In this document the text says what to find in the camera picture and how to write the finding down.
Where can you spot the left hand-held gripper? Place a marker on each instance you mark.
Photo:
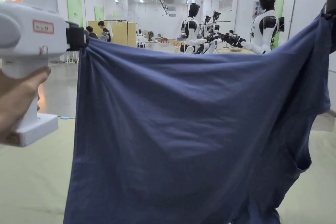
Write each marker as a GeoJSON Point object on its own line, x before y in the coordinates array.
{"type": "Point", "coordinates": [31, 40]}

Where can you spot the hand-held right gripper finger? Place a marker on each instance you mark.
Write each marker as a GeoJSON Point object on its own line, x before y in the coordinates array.
{"type": "Point", "coordinates": [331, 2]}

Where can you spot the dark blue shirt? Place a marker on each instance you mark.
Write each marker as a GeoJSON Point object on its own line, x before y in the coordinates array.
{"type": "Point", "coordinates": [183, 119]}

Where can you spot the person's left hand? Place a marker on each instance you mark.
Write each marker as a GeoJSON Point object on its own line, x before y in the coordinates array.
{"type": "Point", "coordinates": [15, 98]}

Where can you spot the white and black humanoid robot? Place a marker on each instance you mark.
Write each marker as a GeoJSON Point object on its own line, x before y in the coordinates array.
{"type": "Point", "coordinates": [191, 28]}
{"type": "Point", "coordinates": [265, 24]}
{"type": "Point", "coordinates": [214, 26]}

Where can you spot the white clothes rack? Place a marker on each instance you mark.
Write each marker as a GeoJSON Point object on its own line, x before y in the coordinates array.
{"type": "Point", "coordinates": [119, 28]}

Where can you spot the bed with pale green sheet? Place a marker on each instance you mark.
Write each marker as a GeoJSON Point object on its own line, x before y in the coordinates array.
{"type": "Point", "coordinates": [31, 182]}

